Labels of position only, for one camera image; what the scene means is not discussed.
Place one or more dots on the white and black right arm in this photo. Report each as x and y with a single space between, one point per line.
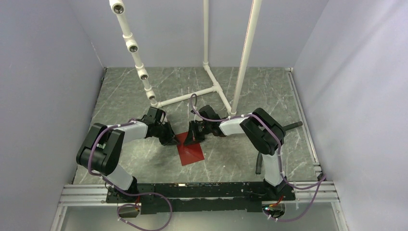
265 134

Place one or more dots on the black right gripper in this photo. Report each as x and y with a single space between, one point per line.
193 137

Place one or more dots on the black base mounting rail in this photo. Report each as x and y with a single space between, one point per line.
196 197

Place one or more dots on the red paper envelope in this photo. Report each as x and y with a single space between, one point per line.
188 154

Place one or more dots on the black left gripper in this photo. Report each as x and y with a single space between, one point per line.
171 139

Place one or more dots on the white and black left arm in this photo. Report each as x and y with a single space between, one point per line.
100 151

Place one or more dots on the aluminium extrusion frame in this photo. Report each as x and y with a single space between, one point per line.
95 195

